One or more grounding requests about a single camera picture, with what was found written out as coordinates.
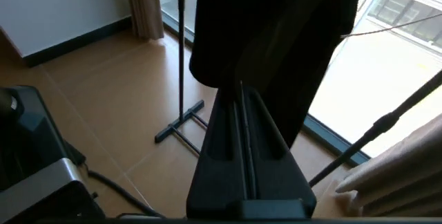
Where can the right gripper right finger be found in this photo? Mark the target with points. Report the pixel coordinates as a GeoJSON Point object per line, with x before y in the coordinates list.
{"type": "Point", "coordinates": [279, 182]}

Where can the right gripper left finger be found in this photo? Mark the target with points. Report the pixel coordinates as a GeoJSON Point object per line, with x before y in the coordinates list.
{"type": "Point", "coordinates": [214, 179]}

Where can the black knit garment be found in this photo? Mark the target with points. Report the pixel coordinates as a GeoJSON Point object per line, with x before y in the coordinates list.
{"type": "Point", "coordinates": [269, 27]}

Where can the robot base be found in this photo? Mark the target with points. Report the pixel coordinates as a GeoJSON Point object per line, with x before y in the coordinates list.
{"type": "Point", "coordinates": [34, 189]}

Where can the black clothes rack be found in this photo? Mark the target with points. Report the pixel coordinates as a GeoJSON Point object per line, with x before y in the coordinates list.
{"type": "Point", "coordinates": [181, 44]}

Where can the pink clothes hanger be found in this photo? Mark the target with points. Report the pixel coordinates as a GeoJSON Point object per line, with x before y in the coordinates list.
{"type": "Point", "coordinates": [366, 32]}

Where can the window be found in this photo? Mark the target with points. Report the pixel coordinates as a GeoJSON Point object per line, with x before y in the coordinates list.
{"type": "Point", "coordinates": [380, 79]}

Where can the beige curtain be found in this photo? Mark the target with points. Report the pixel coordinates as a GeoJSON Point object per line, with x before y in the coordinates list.
{"type": "Point", "coordinates": [145, 6]}

